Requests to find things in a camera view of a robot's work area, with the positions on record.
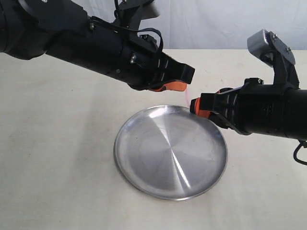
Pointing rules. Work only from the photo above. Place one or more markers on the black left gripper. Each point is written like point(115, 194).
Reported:
point(144, 66)

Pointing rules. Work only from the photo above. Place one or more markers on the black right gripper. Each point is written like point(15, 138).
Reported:
point(241, 109)

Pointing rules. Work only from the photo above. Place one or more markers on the thin pink straw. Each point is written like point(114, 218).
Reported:
point(187, 97)

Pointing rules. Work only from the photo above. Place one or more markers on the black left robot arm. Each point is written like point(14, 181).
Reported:
point(120, 49)

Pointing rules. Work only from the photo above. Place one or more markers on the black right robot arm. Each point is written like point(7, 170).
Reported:
point(286, 112)

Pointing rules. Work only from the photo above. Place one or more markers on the white backdrop cloth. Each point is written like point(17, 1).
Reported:
point(226, 24)

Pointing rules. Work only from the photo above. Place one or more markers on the round silver metal plate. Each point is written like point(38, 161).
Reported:
point(169, 153)

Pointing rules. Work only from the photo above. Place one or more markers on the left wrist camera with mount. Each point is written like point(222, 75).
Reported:
point(129, 13)

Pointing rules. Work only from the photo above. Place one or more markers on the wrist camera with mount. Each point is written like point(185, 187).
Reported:
point(271, 50)
point(129, 13)

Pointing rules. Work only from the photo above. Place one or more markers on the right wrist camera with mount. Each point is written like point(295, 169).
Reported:
point(271, 50)

